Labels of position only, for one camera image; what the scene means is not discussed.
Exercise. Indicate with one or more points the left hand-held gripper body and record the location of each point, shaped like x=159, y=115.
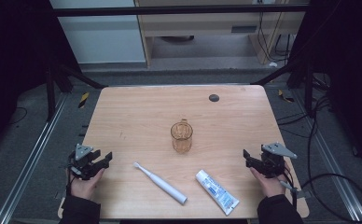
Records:
x=83, y=166

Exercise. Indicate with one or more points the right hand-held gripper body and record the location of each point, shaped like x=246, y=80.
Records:
x=272, y=165

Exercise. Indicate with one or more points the white electric toothbrush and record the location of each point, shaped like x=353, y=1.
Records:
x=163, y=184

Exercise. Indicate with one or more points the amber glass cup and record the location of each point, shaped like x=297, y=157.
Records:
x=181, y=140

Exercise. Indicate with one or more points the person's left hand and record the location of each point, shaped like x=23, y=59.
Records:
x=82, y=188

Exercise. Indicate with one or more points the person's right hand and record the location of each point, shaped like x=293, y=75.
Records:
x=271, y=186

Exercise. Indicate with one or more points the white toothpaste tube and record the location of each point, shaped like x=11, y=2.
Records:
x=216, y=191

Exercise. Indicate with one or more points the yellow black striped tape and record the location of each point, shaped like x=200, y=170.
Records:
x=83, y=100
x=285, y=97

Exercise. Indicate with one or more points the dark round table grommet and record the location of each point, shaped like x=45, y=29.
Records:
x=214, y=98

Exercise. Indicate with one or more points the black metal stand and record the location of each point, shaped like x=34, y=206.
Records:
x=309, y=90
x=50, y=93

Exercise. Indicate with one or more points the small white floor object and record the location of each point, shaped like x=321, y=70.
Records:
x=273, y=64

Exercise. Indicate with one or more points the dark curtain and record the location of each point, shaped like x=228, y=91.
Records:
x=350, y=77
x=11, y=62

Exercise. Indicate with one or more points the white cabinet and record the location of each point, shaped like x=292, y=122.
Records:
x=101, y=37

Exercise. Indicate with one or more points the light wooden desk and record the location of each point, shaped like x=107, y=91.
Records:
x=201, y=23

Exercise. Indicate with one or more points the aluminium floor rail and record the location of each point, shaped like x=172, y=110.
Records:
x=331, y=158
x=30, y=158

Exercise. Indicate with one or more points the black horizontal frame bar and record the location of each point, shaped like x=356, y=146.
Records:
x=169, y=10

